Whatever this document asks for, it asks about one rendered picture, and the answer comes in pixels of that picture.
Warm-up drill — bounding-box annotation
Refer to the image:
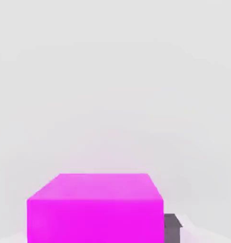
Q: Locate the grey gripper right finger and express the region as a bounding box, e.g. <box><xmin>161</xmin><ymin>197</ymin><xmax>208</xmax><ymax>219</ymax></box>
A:
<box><xmin>164</xmin><ymin>213</ymin><xmax>205</xmax><ymax>243</ymax></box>

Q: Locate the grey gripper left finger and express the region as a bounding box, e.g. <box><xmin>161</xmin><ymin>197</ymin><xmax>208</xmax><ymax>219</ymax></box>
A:
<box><xmin>7</xmin><ymin>234</ymin><xmax>28</xmax><ymax>243</ymax></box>

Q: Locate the small magenta cube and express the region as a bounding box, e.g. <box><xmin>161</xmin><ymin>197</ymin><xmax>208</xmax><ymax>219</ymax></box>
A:
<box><xmin>26</xmin><ymin>173</ymin><xmax>165</xmax><ymax>243</ymax></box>

